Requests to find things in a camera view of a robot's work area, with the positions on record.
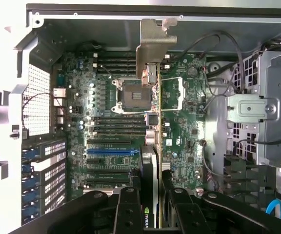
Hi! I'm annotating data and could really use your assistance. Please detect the long black expansion slot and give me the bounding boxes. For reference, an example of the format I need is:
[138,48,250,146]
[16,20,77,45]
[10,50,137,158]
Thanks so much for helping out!
[86,138,133,146]
[86,170,131,178]
[86,178,131,186]

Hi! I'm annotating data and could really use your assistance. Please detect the blue expansion slot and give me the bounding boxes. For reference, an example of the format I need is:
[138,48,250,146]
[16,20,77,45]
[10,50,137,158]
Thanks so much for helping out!
[86,147,141,158]

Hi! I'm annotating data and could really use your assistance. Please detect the green motherboard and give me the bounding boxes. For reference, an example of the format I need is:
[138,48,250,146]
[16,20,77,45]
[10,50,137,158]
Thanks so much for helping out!
[54,51,208,195]

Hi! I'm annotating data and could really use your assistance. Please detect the metal socket cover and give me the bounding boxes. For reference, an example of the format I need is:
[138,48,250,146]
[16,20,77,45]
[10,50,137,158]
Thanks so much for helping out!
[160,77,187,112]

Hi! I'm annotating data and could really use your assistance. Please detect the CPU socket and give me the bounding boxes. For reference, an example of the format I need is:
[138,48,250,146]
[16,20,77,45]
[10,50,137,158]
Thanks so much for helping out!
[111,77,156,115]

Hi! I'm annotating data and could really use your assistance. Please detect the thin locking lever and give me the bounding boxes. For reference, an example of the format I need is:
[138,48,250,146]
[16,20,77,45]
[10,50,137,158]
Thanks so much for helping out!
[99,63,113,78]

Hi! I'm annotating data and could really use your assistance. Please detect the silver disk bay cage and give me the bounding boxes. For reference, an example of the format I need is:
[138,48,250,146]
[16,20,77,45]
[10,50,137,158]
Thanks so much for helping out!
[224,50,281,176]

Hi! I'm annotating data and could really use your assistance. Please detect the open black PC case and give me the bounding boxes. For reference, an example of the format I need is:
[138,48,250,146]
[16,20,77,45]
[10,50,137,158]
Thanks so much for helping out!
[8,2,281,234]

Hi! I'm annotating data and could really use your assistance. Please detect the blue disk wire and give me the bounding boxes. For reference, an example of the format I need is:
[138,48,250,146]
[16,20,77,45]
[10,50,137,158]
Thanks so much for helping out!
[266,199,281,223]

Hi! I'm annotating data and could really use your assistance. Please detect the black wire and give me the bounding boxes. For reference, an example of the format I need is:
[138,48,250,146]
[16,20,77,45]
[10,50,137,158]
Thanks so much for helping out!
[181,29,244,94]

